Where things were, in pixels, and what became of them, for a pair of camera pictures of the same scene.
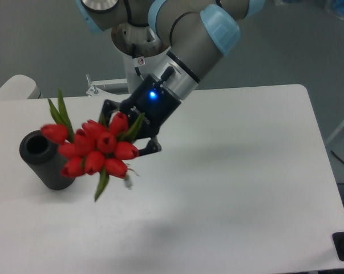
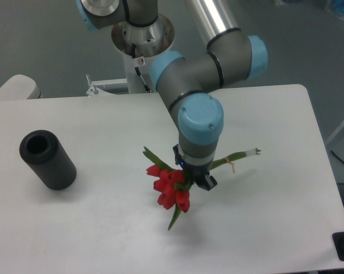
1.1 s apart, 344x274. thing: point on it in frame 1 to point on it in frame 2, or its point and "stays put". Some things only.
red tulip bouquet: x=93 y=148 to x=172 y=186
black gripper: x=152 y=99 to x=200 y=174
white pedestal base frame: x=94 y=91 stays put
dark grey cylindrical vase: x=42 y=155 stays put
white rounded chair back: x=20 y=87 stays put
